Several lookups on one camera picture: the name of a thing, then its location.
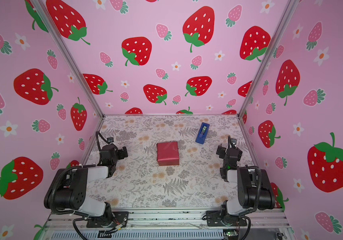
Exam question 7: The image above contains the maroon wrapping paper sheet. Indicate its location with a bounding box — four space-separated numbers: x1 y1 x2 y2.
156 142 180 166

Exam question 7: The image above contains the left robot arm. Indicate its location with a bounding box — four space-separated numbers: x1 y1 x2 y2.
44 144 128 227

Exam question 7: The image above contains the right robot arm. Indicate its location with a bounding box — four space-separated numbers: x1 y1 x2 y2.
216 145 275 225

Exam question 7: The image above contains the blue tape dispenser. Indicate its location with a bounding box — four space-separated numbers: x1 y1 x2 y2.
196 123 210 145

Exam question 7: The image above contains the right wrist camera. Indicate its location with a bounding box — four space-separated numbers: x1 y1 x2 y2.
230 138 237 148

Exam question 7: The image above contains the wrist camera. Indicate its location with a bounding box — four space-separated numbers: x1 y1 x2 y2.
230 138 237 148
106 137 114 144

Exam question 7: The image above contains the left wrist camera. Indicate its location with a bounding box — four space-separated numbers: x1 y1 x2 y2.
106 137 114 144

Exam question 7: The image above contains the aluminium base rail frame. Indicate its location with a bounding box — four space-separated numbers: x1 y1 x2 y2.
37 208 296 240

